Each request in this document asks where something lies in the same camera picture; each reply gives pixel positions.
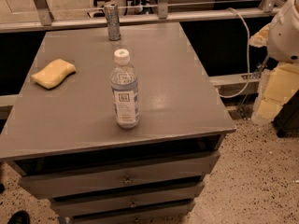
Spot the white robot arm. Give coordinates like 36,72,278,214
249,0,299,126

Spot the yellow sponge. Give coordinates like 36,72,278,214
31,59,77,90

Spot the middle grey drawer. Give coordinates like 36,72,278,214
51,177,204,217

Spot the metal railing frame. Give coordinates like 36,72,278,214
0,0,287,33

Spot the grey drawer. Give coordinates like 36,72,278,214
19,151,220,199
51,177,204,217
73,200,195,224

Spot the white cable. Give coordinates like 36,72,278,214
218,7,261,99

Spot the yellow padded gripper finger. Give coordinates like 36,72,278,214
251,63,299,125
249,24,270,48

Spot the clear plastic water bottle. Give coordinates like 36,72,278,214
110,49,139,129

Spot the bottom grey drawer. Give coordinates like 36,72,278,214
73,200,195,224

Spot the top grey drawer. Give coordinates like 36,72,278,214
19,151,220,199

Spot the black shoe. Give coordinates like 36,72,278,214
7,210,31,224

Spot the silver metal can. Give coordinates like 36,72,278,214
104,2,121,41

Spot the grey drawer cabinet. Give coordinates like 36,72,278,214
0,21,237,224

